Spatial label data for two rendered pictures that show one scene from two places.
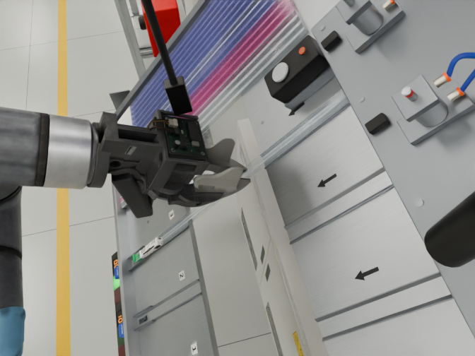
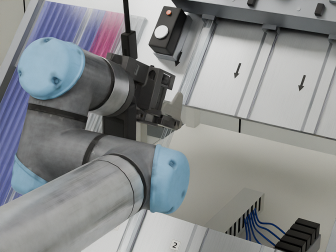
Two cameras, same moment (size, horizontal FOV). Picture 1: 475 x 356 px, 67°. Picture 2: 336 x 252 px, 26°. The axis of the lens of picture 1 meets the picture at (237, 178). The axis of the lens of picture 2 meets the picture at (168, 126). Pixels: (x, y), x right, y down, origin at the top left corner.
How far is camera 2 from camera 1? 91 cm
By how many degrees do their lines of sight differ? 47
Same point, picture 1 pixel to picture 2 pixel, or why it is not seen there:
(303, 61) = (174, 17)
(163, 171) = (157, 83)
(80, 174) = (126, 83)
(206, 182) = (167, 111)
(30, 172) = (109, 78)
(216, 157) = not seen: hidden behind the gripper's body
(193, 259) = (175, 221)
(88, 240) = not seen: outside the picture
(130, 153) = (136, 73)
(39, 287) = not seen: outside the picture
